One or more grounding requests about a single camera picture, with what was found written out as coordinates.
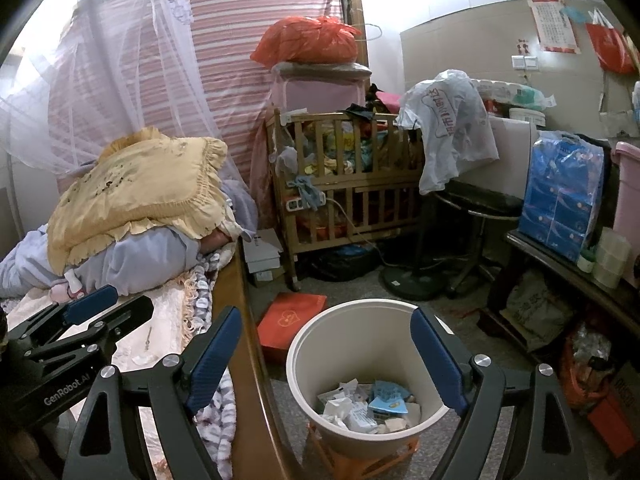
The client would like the pink plastic tub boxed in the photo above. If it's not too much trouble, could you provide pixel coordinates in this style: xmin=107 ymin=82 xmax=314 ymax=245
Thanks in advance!
xmin=610 ymin=141 xmax=640 ymax=281

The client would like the blue tissue pack bundle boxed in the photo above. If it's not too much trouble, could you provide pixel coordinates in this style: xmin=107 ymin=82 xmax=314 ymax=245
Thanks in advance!
xmin=517 ymin=130 xmax=608 ymax=263

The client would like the lavender cloth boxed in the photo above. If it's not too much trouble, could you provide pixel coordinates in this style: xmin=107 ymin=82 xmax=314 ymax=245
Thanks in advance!
xmin=0 ymin=225 xmax=66 ymax=301

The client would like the grey blue blanket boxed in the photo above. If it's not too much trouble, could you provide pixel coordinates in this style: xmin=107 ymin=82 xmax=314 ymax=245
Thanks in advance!
xmin=65 ymin=180 xmax=258 ymax=296

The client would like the pink embroidered fringed bedspread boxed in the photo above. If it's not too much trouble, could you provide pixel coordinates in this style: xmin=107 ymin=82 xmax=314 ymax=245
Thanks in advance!
xmin=0 ymin=270 xmax=201 ymax=461

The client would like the clear plastic container stack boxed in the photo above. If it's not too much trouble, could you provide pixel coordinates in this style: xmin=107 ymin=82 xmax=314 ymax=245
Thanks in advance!
xmin=592 ymin=227 xmax=633 ymax=288

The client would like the beige trash bin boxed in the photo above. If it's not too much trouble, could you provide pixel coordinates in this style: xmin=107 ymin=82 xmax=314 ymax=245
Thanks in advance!
xmin=286 ymin=299 xmax=457 ymax=461

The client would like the red white wall calendar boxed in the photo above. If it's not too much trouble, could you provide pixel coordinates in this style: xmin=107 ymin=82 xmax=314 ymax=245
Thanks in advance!
xmin=530 ymin=0 xmax=582 ymax=55

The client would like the red paper bag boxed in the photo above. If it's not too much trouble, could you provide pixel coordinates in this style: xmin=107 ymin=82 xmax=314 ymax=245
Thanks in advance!
xmin=585 ymin=10 xmax=638 ymax=75

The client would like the pile of paper packaging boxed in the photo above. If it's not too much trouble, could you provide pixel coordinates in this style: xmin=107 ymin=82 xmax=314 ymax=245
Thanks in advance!
xmin=315 ymin=377 xmax=423 ymax=436

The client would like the white cardboard box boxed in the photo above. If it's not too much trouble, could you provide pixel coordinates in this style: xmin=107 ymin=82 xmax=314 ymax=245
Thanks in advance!
xmin=242 ymin=230 xmax=283 ymax=286

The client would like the red gift box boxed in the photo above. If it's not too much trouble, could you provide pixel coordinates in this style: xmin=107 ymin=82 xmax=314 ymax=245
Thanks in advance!
xmin=256 ymin=292 xmax=328 ymax=366

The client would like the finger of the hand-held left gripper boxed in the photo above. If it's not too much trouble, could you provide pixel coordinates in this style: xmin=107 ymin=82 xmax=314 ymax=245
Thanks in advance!
xmin=27 ymin=295 xmax=155 ymax=361
xmin=7 ymin=284 xmax=121 ymax=343

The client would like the wooden door frame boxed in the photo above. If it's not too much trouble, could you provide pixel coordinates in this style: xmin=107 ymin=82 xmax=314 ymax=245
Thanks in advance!
xmin=330 ymin=0 xmax=373 ymax=68

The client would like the pack of paper rolls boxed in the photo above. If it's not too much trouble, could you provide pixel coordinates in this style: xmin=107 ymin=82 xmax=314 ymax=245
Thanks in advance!
xmin=472 ymin=79 xmax=556 ymax=111

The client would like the black floor fan base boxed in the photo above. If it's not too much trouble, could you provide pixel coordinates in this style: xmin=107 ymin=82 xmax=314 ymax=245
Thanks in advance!
xmin=382 ymin=195 xmax=453 ymax=302

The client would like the grey woven sack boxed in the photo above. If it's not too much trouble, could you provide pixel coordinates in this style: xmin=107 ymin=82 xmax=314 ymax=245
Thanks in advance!
xmin=505 ymin=272 xmax=576 ymax=351

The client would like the red cardboard box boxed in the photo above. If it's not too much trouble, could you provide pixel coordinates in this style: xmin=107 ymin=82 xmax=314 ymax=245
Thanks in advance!
xmin=587 ymin=360 xmax=640 ymax=441

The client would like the white plastic bag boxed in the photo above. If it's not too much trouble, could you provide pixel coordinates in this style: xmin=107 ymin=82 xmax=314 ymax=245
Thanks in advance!
xmin=397 ymin=69 xmax=501 ymax=196

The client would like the black seat metal stool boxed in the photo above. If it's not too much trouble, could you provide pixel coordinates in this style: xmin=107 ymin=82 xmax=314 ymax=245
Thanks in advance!
xmin=432 ymin=182 xmax=526 ymax=301

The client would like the blue snack packet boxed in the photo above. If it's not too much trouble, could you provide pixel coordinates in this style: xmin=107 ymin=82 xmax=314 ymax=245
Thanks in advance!
xmin=367 ymin=380 xmax=408 ymax=413

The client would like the orange plastic bag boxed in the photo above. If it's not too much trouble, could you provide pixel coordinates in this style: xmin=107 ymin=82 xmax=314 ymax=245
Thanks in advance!
xmin=250 ymin=15 xmax=363 ymax=66

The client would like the orange plastic stool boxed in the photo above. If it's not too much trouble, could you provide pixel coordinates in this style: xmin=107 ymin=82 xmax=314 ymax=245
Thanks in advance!
xmin=305 ymin=420 xmax=421 ymax=480

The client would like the wooden crib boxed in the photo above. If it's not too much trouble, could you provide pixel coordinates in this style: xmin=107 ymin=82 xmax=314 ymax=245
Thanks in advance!
xmin=267 ymin=107 xmax=436 ymax=291

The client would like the dark wooden bench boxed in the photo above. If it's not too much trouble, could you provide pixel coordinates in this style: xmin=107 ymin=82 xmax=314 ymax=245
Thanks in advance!
xmin=502 ymin=230 xmax=640 ymax=356

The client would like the pink striped curtain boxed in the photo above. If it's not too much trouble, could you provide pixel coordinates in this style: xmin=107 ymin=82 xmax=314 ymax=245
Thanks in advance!
xmin=47 ymin=0 xmax=351 ymax=201

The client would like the black bag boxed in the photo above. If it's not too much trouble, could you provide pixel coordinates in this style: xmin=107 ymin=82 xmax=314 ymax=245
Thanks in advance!
xmin=305 ymin=245 xmax=381 ymax=281

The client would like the white mosquito net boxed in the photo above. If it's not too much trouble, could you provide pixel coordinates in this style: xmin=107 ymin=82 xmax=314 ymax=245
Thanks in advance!
xmin=0 ymin=0 xmax=226 ymax=176

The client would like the orange bag of bottles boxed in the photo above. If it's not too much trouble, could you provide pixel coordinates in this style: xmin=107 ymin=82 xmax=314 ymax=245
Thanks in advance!
xmin=557 ymin=320 xmax=621 ymax=411

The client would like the white plastic pail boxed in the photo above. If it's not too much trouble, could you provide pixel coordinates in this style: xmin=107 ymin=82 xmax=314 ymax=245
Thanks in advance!
xmin=507 ymin=106 xmax=546 ymax=126

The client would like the blue cloth strip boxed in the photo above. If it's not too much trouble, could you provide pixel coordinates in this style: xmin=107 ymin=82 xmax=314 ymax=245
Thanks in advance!
xmin=292 ymin=175 xmax=326 ymax=211

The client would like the wooden bed frame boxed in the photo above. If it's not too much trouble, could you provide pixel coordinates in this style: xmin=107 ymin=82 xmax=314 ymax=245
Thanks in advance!
xmin=227 ymin=240 xmax=296 ymax=480

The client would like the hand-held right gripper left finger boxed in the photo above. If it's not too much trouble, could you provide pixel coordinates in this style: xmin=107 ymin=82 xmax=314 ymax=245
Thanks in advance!
xmin=62 ymin=305 xmax=244 ymax=480

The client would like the brown white plush blanket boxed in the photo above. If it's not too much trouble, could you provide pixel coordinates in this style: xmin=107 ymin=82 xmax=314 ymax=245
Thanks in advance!
xmin=187 ymin=250 xmax=238 ymax=480

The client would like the heap of clothes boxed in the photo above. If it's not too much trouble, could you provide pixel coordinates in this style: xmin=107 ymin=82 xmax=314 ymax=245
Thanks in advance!
xmin=295 ymin=90 xmax=426 ymax=176

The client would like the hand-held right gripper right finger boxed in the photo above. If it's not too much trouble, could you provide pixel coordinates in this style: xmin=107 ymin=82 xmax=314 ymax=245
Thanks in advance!
xmin=410 ymin=307 xmax=576 ymax=480

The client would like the yellow frilled pillow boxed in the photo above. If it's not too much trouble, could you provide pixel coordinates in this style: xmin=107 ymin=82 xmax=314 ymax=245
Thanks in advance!
xmin=47 ymin=127 xmax=241 ymax=276

